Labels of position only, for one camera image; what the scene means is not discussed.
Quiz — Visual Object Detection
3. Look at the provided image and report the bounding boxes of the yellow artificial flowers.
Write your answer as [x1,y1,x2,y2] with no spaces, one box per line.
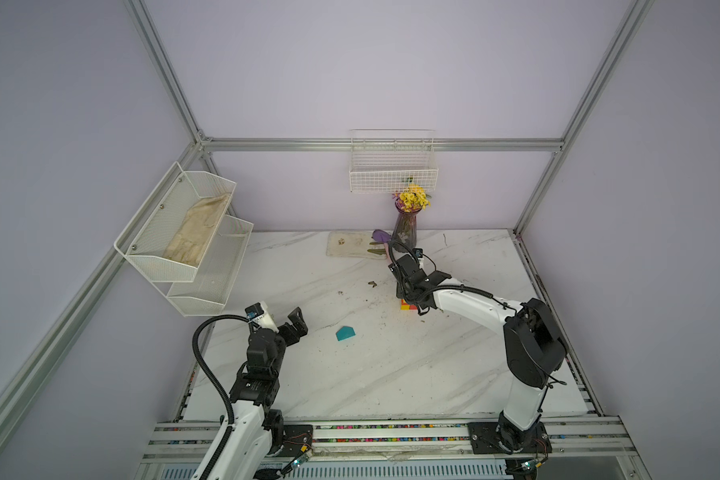
[394,184,431,213]

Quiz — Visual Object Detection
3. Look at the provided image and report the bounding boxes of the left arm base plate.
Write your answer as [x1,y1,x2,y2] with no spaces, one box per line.
[275,424,314,459]

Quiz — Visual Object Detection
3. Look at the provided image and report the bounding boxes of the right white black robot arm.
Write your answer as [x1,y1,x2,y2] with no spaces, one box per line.
[389,250,568,453]

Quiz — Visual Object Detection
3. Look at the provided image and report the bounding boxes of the aluminium front rail frame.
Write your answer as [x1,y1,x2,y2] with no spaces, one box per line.
[133,416,652,480]

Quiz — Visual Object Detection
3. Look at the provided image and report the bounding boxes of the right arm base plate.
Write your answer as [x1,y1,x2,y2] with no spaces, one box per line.
[467,420,552,455]

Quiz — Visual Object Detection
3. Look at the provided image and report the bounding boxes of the teal wood block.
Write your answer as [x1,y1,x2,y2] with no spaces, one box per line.
[336,326,356,341]

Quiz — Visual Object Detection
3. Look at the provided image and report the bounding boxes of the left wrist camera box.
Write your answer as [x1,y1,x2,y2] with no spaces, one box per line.
[245,302,278,332]

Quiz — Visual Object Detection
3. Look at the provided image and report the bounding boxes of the white wire wall basket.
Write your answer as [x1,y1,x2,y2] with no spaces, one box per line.
[349,129,439,194]

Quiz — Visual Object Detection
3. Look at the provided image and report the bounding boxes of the white mesh shelf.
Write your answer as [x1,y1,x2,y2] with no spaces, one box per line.
[164,215,254,317]
[114,164,236,283]

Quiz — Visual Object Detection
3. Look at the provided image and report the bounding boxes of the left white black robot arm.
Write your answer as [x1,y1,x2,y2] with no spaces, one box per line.
[191,302,313,479]

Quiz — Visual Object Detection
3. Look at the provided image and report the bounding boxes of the purple pink toy knife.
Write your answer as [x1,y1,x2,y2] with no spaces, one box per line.
[371,229,391,247]

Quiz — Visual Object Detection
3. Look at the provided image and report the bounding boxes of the beige cloth in shelf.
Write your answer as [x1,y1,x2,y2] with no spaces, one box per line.
[163,193,231,267]

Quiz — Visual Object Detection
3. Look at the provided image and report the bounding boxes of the upper white mesh shelf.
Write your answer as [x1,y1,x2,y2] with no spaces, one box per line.
[114,164,236,283]

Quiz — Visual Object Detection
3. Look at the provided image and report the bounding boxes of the lower white mesh shelf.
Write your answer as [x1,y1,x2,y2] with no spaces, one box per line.
[164,215,254,317]

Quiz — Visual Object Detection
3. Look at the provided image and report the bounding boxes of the purple glass vase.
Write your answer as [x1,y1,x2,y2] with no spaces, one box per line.
[392,200,421,253]

